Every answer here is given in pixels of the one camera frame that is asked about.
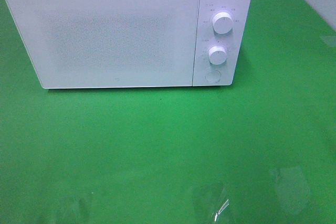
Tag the clear tape patch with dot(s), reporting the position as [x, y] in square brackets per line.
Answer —
[292, 189]
[211, 204]

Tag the white microwave knob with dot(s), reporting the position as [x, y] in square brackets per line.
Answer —
[222, 23]
[217, 55]

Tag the clear tape patch right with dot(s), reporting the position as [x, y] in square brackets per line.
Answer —
[292, 189]

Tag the white microwave oven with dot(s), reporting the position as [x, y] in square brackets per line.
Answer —
[206, 38]

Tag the white microwave door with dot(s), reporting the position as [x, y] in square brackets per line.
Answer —
[108, 43]

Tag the round white door button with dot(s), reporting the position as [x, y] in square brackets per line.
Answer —
[213, 76]

